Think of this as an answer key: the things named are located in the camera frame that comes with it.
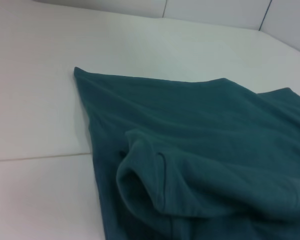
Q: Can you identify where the teal t-shirt with FREE print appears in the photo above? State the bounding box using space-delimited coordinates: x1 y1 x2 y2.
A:
73 66 300 240

